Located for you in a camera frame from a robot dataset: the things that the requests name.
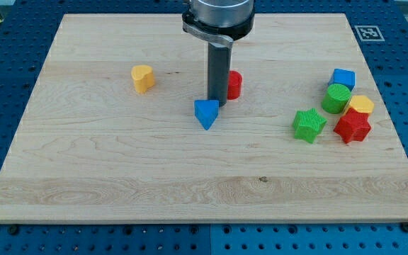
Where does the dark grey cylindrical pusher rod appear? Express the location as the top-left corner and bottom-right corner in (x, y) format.
(207, 42), (232, 107)

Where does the blue triangle block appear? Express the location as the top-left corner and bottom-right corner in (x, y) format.
(194, 100), (219, 130)

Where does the green star block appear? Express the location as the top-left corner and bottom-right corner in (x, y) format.
(293, 108), (327, 144)

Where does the red star block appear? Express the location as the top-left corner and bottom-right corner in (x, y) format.
(334, 108), (371, 144)

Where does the red cylinder block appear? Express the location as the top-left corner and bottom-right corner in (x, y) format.
(227, 70), (243, 100)

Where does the yellow heart block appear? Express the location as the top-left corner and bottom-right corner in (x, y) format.
(131, 64), (156, 94)

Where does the blue cube block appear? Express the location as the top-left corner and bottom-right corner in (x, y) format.
(328, 69), (356, 91)

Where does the green cylinder block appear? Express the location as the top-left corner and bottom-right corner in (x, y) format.
(321, 84), (351, 114)

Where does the wooden board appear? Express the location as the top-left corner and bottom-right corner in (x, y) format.
(0, 13), (408, 225)

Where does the yellow hexagon block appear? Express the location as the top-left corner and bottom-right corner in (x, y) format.
(344, 95), (375, 115)

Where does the white fiducial marker tag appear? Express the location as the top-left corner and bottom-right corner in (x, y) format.
(354, 25), (385, 42)

